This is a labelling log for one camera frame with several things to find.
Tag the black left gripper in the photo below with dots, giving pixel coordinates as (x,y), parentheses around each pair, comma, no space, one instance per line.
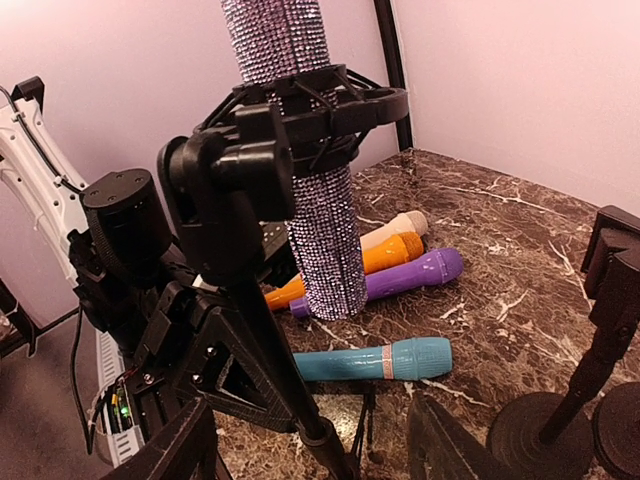
(196,345)

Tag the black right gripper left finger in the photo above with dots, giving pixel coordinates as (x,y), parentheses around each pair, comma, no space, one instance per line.
(185,448)

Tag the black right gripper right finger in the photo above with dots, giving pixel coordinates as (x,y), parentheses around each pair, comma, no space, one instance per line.
(439,447)

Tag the light blue microphone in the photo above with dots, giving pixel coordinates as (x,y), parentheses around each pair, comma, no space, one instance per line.
(406,360)

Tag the black round-base stand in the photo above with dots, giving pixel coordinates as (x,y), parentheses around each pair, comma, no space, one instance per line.
(615,425)
(545,435)

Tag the purple microphone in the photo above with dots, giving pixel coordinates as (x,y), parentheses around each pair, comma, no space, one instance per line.
(434,268)

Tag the orange microphone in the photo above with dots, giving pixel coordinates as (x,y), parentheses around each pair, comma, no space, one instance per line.
(396,250)

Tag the black tripod microphone stand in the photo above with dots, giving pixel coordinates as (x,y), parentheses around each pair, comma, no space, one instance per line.
(235,173)

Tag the pink microphone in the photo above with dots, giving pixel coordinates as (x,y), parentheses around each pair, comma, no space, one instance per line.
(411,221)

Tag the glitter silver microphone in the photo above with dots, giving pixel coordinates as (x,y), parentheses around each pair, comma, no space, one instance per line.
(274,39)

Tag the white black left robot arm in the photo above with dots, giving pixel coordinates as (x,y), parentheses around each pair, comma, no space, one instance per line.
(170,264)

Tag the small circuit board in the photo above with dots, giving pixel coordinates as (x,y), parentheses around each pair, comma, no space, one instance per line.
(111,412)

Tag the white slotted cable duct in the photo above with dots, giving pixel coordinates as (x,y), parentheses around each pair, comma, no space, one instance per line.
(123,435)

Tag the black enclosure frame post left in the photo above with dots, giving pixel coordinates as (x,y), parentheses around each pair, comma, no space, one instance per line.
(394,64)

